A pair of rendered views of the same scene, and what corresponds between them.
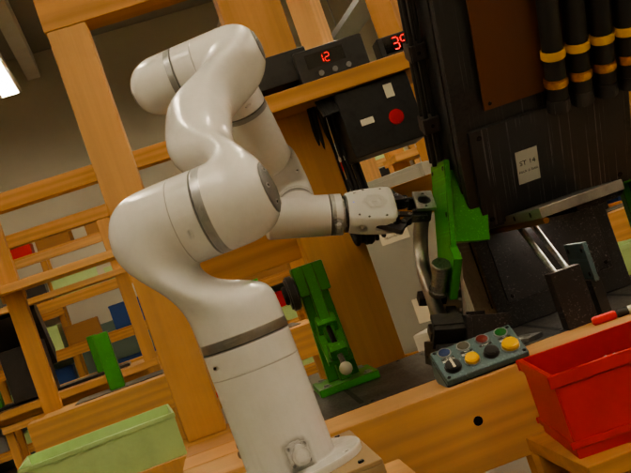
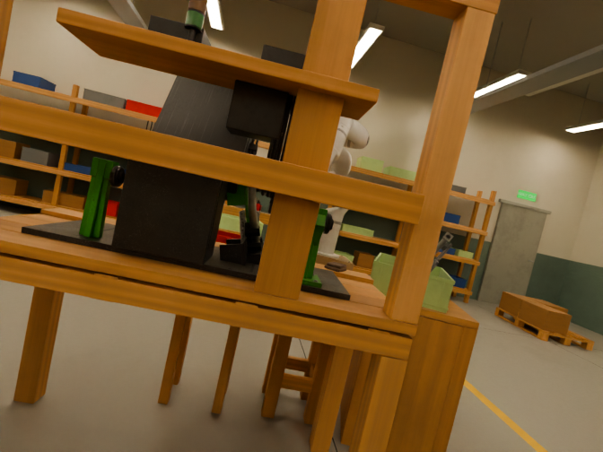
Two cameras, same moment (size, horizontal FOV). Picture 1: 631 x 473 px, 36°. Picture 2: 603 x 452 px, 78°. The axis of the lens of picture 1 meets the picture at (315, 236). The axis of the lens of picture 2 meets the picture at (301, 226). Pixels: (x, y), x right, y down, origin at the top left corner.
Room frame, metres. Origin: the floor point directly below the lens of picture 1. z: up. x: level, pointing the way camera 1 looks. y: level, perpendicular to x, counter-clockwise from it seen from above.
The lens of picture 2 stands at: (3.39, 0.04, 1.17)
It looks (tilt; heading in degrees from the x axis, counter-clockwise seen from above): 3 degrees down; 182
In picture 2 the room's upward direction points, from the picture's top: 13 degrees clockwise
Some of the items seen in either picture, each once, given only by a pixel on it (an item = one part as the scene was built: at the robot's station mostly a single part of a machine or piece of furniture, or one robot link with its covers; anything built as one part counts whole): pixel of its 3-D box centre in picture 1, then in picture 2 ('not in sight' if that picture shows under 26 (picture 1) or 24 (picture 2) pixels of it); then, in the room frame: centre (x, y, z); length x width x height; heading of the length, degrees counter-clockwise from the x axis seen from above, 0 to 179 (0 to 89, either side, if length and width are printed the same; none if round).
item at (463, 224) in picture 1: (458, 210); (239, 189); (1.90, -0.28, 1.17); 0.13 x 0.12 x 0.20; 96
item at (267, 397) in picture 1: (270, 405); (327, 238); (1.28, 0.13, 1.01); 0.19 x 0.19 x 0.18
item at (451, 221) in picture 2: not in sight; (405, 229); (-3.72, 1.76, 1.12); 3.01 x 0.54 x 2.23; 101
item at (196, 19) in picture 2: not in sight; (194, 21); (2.28, -0.44, 1.62); 0.05 x 0.05 x 0.05
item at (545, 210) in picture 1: (546, 210); not in sight; (1.88, -0.44, 1.11); 0.39 x 0.16 x 0.03; 6
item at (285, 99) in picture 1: (404, 69); (229, 71); (2.23, -0.32, 1.52); 0.90 x 0.25 x 0.04; 96
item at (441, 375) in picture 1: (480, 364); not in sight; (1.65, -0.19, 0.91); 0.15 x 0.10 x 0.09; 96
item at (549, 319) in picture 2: not in sight; (542, 317); (-2.68, 3.98, 0.22); 1.20 x 0.81 x 0.44; 6
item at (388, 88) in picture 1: (377, 118); (257, 114); (2.16, -0.22, 1.42); 0.17 x 0.12 x 0.15; 96
